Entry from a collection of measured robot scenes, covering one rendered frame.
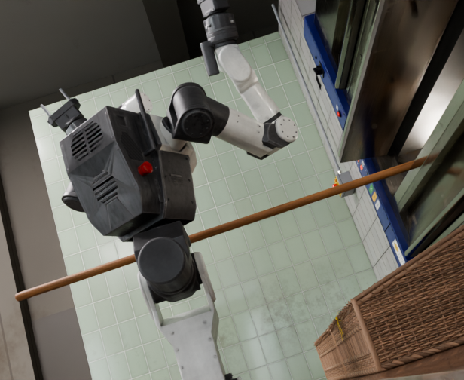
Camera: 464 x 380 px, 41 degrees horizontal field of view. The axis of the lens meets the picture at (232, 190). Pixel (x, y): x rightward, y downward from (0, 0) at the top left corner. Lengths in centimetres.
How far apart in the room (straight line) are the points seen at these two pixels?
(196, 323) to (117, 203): 36
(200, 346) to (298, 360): 180
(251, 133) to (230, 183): 189
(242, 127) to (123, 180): 36
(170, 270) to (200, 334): 24
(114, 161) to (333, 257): 208
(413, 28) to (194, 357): 103
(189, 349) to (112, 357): 190
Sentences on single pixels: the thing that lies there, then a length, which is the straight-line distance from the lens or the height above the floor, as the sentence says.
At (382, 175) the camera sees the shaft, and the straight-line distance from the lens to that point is 231.
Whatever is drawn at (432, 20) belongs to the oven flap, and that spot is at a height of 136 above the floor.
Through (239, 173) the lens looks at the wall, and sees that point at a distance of 361.
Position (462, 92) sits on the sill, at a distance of 175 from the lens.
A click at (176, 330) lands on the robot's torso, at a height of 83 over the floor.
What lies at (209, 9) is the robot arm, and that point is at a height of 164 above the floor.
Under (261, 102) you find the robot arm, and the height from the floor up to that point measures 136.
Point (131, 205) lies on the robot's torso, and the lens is 159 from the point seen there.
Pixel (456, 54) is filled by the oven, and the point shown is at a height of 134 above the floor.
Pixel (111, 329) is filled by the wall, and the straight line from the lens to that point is 353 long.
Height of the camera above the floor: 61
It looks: 18 degrees up
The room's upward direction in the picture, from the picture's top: 19 degrees counter-clockwise
